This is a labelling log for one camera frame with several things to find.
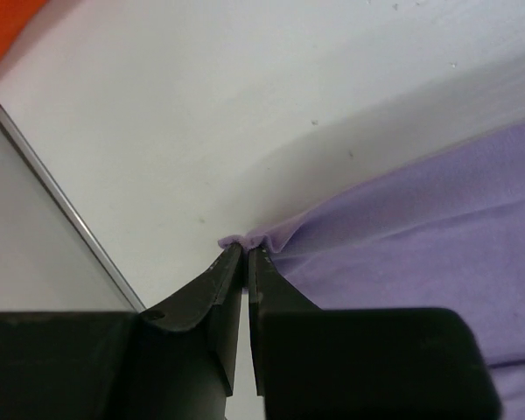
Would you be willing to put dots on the aluminium rail left edge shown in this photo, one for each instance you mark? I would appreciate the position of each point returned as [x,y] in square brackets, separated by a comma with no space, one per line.
[49,258]

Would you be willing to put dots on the orange t-shirt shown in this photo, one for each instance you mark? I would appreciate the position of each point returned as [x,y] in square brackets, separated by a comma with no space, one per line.
[14,17]

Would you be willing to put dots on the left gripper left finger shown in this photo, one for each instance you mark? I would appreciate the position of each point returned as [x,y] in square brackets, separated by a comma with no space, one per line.
[175,360]

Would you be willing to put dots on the lavender t-shirt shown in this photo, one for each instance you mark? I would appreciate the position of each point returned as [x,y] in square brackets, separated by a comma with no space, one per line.
[446,231]

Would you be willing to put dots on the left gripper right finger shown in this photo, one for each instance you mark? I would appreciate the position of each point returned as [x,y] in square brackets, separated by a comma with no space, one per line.
[405,363]

